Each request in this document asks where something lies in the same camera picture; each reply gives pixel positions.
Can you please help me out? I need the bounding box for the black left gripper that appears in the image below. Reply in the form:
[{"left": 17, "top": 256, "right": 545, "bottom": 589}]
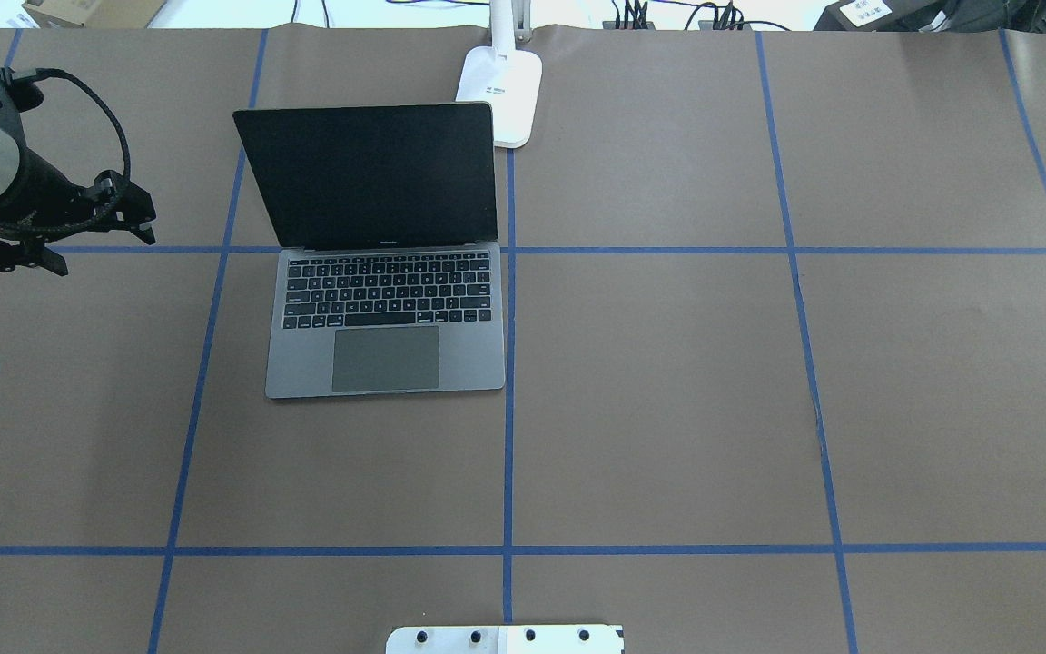
[{"left": 0, "top": 170, "right": 156, "bottom": 277}]

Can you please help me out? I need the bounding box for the grey laptop computer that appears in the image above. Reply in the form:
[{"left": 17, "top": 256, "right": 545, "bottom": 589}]
[{"left": 233, "top": 102, "right": 506, "bottom": 401}]

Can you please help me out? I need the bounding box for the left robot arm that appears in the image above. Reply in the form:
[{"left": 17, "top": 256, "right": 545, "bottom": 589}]
[{"left": 0, "top": 80, "right": 156, "bottom": 276}]

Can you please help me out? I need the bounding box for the white desk lamp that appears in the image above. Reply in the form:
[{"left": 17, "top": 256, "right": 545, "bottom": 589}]
[{"left": 454, "top": 1, "right": 543, "bottom": 149}]

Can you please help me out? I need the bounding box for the cardboard box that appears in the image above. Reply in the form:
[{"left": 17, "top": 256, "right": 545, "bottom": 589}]
[{"left": 21, "top": 0, "right": 166, "bottom": 29}]

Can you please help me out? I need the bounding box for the black device with label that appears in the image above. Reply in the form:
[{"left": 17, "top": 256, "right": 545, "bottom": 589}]
[{"left": 814, "top": 1, "right": 954, "bottom": 32}]

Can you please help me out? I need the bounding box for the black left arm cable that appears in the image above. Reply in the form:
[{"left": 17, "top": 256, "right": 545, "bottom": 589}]
[{"left": 0, "top": 68, "right": 133, "bottom": 239}]

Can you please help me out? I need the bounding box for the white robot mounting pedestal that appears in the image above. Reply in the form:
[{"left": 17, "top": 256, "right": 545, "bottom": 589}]
[{"left": 385, "top": 624, "right": 626, "bottom": 653}]

